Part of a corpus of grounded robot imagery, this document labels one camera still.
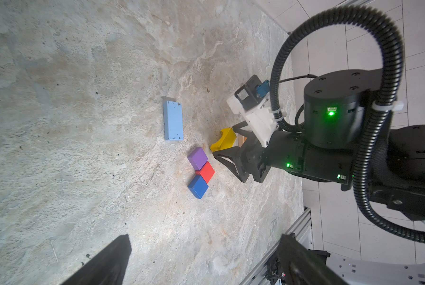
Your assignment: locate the light blue wood block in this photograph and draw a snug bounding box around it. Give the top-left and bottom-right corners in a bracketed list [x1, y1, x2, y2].
[163, 100, 184, 141]

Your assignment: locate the red wood cube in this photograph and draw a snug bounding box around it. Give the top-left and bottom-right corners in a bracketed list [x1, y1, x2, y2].
[195, 161, 215, 184]

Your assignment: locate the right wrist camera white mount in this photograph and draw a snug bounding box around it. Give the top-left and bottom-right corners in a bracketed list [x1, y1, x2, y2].
[227, 74, 279, 148]

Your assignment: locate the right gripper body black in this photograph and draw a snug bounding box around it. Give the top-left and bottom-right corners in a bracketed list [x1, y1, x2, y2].
[246, 131, 353, 191]

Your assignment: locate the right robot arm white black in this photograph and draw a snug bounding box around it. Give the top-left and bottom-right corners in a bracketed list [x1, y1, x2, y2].
[213, 69, 425, 243]

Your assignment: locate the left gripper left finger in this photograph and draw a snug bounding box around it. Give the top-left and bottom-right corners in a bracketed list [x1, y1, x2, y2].
[62, 235, 132, 285]

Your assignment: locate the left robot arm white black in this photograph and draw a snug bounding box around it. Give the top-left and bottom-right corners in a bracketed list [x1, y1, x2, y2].
[64, 233, 425, 285]

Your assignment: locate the aluminium mounting rail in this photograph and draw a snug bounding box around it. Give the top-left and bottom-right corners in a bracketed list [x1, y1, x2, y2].
[241, 208, 313, 285]

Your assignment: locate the purple wood cube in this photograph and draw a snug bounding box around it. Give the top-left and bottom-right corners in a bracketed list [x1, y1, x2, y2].
[188, 147, 208, 171]

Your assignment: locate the blue wood cube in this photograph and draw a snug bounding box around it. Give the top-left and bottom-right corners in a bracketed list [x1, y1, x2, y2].
[188, 175, 208, 199]

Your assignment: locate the yellow wood block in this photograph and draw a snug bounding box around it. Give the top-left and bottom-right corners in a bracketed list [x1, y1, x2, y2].
[210, 128, 236, 152]

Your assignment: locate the natural wood block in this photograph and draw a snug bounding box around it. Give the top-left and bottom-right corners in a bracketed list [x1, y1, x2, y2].
[237, 135, 247, 147]

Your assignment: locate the right corrugated black cable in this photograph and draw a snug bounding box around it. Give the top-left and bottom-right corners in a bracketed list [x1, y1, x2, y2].
[269, 5, 425, 246]

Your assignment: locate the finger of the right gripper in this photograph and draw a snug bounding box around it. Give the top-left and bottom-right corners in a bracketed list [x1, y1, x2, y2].
[212, 146, 249, 183]
[232, 121, 253, 138]

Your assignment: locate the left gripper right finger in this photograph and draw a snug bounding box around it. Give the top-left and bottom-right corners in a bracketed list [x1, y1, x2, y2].
[277, 235, 347, 285]

